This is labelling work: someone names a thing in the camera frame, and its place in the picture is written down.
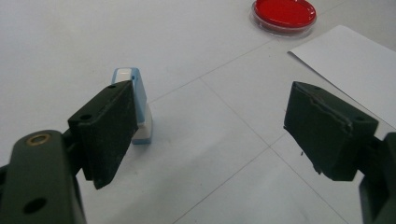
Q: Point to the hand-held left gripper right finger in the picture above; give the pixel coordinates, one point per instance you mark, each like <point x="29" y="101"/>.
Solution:
<point x="327" y="133"/>

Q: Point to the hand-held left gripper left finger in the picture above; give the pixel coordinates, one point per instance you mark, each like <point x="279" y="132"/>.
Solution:
<point x="104" y="130"/>

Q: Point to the blue and white stamp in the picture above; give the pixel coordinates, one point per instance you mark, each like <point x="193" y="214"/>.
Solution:
<point x="141" y="99"/>

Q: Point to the white paper sheet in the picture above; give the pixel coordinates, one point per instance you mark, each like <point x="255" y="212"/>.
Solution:
<point x="348" y="62"/>

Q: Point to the round red ink pad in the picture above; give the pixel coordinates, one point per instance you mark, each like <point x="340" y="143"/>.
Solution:
<point x="283" y="12"/>

